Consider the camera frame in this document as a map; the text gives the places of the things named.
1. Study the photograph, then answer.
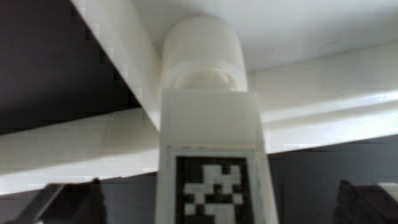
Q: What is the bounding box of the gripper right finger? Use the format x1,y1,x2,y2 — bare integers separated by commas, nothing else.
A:
334,180,398,224

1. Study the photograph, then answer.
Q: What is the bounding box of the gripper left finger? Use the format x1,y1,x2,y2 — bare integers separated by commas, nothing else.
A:
14,179,107,224

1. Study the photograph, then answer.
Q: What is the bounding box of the white table leg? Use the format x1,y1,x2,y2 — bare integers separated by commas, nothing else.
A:
155,68,279,224

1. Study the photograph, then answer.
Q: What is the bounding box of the white square table top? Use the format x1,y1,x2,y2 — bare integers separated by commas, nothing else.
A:
71,0,398,128

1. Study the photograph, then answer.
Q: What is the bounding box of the white U-shaped obstacle fence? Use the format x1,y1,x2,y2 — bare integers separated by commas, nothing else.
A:
0,91,398,195

